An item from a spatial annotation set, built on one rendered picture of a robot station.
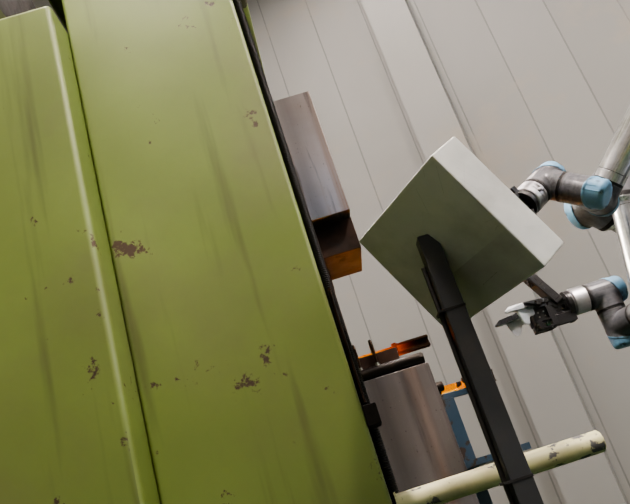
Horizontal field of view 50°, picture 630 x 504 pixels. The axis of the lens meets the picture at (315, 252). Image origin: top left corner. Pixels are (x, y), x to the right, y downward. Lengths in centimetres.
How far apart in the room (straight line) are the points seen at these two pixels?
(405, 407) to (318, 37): 444
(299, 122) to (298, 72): 378
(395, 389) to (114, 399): 68
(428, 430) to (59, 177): 104
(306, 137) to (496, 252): 83
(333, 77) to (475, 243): 435
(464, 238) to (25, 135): 102
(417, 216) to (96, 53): 98
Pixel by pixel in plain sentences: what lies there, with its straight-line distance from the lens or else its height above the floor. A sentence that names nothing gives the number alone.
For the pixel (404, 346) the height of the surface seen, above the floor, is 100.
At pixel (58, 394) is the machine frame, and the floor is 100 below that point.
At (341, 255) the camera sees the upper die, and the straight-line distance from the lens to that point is 186.
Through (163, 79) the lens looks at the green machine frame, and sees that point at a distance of 180.
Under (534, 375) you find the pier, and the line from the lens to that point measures 438.
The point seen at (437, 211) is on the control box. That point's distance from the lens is 131.
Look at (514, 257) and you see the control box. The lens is 127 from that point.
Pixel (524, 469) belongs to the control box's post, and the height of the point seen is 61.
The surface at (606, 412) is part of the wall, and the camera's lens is 449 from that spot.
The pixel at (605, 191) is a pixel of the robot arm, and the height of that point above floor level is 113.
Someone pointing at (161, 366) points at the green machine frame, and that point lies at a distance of 150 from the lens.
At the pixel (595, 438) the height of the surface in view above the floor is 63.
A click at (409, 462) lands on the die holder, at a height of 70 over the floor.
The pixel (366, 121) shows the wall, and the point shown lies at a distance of 529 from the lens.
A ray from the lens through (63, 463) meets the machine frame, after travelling 143.
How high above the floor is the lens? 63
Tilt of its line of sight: 21 degrees up
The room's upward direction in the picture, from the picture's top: 18 degrees counter-clockwise
